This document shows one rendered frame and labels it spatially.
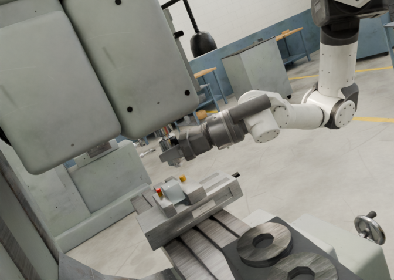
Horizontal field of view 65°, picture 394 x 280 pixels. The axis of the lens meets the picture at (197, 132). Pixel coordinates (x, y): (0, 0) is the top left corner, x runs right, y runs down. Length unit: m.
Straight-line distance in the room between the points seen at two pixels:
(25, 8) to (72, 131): 0.23
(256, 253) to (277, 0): 9.19
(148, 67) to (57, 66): 0.17
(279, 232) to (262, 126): 0.28
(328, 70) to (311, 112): 0.12
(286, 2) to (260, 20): 1.05
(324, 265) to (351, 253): 0.62
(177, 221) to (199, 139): 0.37
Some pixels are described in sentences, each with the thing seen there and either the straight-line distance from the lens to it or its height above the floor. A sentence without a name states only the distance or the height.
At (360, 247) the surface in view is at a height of 0.73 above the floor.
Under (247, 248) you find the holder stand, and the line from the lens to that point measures 0.53.
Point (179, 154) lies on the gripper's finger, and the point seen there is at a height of 1.23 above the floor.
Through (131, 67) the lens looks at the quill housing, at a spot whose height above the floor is 1.46.
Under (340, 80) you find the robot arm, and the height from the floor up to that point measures 1.22.
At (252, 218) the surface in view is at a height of 0.85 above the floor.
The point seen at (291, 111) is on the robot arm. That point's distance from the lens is 0.82.
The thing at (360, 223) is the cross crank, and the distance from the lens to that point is 1.32.
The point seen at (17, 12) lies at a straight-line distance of 0.66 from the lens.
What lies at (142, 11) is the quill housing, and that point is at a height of 1.55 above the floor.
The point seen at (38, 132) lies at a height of 1.41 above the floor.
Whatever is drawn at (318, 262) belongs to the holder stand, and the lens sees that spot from 0.48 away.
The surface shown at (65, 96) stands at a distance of 0.62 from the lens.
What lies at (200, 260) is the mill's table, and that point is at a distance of 0.91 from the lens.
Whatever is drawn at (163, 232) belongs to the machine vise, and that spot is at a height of 0.97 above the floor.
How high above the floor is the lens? 1.44
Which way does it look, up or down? 14 degrees down
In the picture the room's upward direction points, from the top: 23 degrees counter-clockwise
